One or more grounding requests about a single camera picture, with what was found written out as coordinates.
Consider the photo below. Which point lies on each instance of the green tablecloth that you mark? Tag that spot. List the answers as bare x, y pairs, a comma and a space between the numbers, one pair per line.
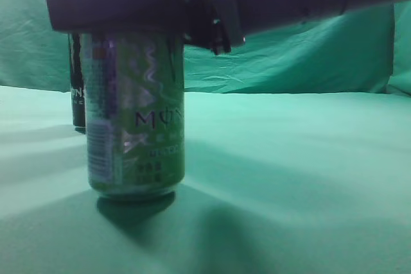
275, 183

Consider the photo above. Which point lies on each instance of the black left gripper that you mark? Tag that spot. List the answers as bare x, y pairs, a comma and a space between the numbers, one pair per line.
209, 24

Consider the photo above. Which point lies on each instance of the black Monster energy can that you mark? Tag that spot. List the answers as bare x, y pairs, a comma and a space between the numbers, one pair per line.
76, 79

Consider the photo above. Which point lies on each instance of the green Monster Ultra can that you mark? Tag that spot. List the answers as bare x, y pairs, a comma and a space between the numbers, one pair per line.
134, 112

